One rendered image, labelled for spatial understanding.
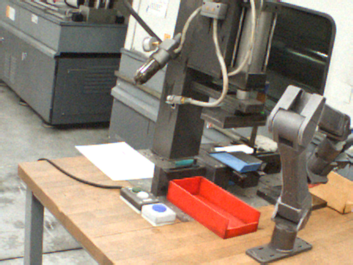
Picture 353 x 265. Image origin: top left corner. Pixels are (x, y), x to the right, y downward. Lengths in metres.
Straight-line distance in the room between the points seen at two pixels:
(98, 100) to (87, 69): 0.33
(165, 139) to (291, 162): 0.73
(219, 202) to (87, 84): 3.34
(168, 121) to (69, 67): 2.90
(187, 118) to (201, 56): 0.25
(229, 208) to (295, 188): 0.31
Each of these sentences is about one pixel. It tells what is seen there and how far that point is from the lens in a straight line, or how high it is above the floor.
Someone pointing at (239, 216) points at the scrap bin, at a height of 0.92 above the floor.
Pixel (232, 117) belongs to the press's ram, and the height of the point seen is 1.14.
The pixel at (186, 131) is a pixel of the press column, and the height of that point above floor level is 1.00.
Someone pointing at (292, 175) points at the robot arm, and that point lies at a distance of 1.34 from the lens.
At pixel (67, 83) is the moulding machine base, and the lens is 4.79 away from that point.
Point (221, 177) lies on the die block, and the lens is 1.75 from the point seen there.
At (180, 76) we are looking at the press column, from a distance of 1.89.
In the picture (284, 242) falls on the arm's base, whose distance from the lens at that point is 1.45.
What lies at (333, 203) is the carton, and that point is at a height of 0.92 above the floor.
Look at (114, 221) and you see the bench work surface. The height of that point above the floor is 0.90.
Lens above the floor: 1.57
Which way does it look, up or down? 20 degrees down
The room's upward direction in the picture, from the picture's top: 12 degrees clockwise
